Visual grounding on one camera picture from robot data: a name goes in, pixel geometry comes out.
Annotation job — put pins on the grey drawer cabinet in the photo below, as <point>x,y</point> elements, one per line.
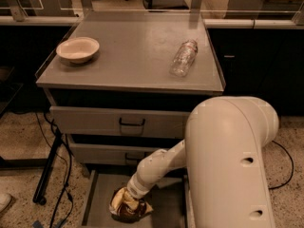
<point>131,68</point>

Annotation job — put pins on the grey top drawer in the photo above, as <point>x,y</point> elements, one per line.
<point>120,122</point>

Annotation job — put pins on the grey middle drawer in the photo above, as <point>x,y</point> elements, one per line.
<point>115,150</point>

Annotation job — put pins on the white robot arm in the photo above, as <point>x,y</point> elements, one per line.
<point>222,153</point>

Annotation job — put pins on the brown chip bag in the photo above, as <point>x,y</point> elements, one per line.
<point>125,208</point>

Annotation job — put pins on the clear plastic bottle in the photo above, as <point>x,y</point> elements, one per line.
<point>184,58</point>

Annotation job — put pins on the grey bottom drawer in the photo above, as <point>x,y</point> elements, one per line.
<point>167,199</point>

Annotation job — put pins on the white bowl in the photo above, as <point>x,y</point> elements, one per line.
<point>78,50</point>

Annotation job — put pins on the black table leg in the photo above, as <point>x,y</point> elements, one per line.
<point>39,195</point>

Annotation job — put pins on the white shoe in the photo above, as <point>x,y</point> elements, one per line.
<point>5,200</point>

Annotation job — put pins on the grey drawer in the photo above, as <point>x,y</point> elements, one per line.
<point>120,122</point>
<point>115,150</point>
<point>167,199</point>

